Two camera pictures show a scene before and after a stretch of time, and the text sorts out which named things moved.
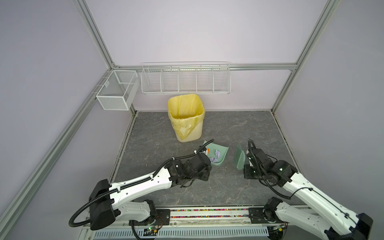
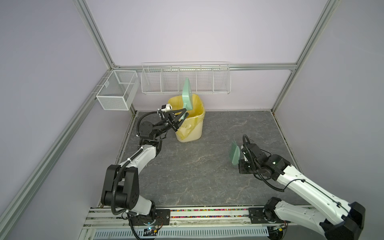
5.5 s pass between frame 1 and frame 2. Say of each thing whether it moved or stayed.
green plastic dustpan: moved
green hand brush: moved
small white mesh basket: stayed
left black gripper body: moved
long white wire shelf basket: stayed
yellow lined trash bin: stayed
